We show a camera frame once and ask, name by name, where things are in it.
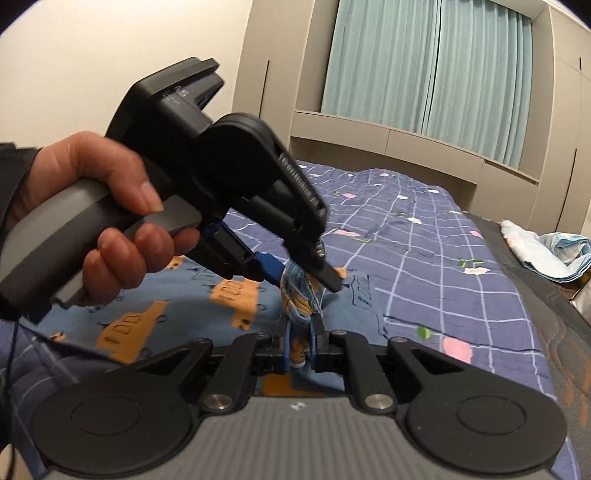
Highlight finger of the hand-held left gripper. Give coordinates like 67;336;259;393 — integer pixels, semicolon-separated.
283;237;347;294
201;222;283;284

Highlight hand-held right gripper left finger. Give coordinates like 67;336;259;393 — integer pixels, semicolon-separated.
131;318;296;411

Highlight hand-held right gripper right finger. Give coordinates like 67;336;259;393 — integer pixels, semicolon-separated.
308;314;468;411

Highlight blue pants with orange print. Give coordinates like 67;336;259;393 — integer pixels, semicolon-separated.
37;251;386;398

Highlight person's left hand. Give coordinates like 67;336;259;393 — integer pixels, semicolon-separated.
7;131;202;308

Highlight purple checked floral quilt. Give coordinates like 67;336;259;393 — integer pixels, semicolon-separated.
0;159;559;480

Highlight light blue curtain panel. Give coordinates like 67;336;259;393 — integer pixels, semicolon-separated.
425;4;536;171
321;0;441;137

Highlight white floral cloth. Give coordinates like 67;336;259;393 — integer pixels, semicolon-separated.
500;220;555;271

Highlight grey built-in wardrobe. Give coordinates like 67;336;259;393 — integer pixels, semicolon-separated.
231;0;591;245

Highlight dark quilted mattress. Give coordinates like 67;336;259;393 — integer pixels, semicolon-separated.
466;215;591;480

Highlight light blue folded blanket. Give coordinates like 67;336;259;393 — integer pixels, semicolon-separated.
538;233;591;283

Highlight white shopping bag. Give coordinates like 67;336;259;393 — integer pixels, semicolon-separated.
570;288;591;324

